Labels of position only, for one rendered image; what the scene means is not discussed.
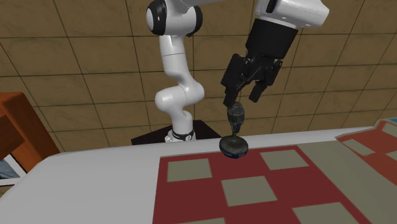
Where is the dark robot stand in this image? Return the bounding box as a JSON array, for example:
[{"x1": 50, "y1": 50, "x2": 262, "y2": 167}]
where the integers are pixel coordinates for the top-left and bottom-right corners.
[{"x1": 130, "y1": 119, "x2": 223, "y2": 146}]

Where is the orange wooden furniture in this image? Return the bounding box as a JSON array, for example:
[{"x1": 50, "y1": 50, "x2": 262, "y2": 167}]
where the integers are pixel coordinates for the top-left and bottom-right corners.
[{"x1": 0, "y1": 92, "x2": 61, "y2": 173}]

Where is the dark goblet-shaped figure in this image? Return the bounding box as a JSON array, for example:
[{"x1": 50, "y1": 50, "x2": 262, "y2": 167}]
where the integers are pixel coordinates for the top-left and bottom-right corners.
[{"x1": 218, "y1": 101, "x2": 249, "y2": 159}]

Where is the white framed blue picture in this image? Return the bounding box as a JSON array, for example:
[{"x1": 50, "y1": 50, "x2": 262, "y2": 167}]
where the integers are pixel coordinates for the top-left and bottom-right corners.
[{"x1": 0, "y1": 154, "x2": 27, "y2": 187}]

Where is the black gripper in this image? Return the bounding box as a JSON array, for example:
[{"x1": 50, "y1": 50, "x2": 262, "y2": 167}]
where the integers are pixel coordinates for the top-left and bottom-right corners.
[{"x1": 220, "y1": 18, "x2": 300, "y2": 108}]

